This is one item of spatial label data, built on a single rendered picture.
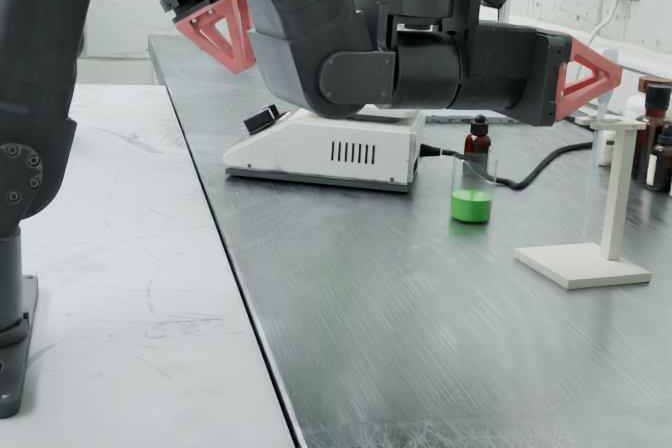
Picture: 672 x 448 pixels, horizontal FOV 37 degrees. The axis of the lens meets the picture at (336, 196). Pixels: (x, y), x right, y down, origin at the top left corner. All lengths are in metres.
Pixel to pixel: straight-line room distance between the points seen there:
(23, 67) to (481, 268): 0.41
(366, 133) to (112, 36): 2.51
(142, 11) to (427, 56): 2.80
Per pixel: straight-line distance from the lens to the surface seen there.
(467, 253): 0.87
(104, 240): 0.86
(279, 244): 0.86
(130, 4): 3.48
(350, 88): 0.67
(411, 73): 0.71
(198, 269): 0.79
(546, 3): 1.89
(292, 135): 1.04
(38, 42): 0.60
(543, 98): 0.74
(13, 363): 0.62
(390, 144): 1.02
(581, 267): 0.84
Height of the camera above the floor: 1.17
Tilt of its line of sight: 15 degrees down
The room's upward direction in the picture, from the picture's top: 3 degrees clockwise
